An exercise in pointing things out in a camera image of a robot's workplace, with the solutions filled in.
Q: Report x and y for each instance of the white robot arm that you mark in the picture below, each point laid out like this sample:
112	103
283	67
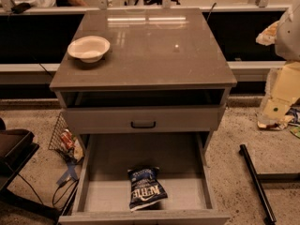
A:
285	35

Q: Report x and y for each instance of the red snack packet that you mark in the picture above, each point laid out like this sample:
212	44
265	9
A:
66	139

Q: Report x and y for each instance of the blue tape cross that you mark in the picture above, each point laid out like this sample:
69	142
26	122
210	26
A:
69	174

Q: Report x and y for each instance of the green packet on floor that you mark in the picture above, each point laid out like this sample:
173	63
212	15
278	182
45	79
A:
295	131

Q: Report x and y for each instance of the closed drawer with black handle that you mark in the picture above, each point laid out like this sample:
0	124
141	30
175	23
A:
134	120

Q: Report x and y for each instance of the grey drawer cabinet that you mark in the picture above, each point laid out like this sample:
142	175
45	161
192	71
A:
158	58

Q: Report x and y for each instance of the snack wrappers on floor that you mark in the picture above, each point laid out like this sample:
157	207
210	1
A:
264	122

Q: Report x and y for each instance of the black chair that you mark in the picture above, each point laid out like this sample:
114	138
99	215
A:
16	149

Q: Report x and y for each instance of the blue Kettle chip bag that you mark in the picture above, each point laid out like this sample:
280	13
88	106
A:
145	188

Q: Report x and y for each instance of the open bottom drawer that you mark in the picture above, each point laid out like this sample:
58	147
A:
103	194

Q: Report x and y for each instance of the wire basket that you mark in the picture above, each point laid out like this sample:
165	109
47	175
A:
74	154

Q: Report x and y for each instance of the black pole on floor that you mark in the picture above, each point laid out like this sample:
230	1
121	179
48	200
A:
270	218

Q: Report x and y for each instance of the white bowl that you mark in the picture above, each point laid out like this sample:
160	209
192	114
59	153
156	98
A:
88	49

